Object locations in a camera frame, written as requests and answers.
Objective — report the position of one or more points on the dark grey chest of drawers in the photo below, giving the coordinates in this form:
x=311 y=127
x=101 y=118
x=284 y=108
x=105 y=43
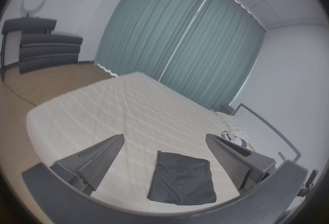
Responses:
x=48 y=48

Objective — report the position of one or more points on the dark grey dressing table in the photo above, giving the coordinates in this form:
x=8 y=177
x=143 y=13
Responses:
x=28 y=24

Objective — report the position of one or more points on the white printed pillow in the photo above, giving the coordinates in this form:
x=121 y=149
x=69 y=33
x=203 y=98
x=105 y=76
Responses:
x=232 y=122

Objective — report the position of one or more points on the black T-shirt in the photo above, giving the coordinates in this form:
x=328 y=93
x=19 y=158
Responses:
x=182 y=179

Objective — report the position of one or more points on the pile of clothes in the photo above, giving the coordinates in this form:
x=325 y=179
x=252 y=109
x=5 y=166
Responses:
x=243 y=143

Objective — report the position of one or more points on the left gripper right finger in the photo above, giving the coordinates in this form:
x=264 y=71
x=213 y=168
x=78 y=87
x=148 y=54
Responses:
x=236 y=164

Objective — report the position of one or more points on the blue-green curtain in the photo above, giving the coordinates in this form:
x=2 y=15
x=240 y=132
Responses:
x=218 y=58
x=144 y=33

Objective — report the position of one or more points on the bed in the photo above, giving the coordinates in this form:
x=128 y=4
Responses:
x=128 y=115

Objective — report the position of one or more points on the grey bedside table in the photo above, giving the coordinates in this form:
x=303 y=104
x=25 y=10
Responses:
x=223 y=109

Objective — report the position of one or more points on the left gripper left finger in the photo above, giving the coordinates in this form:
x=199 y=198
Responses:
x=95 y=164

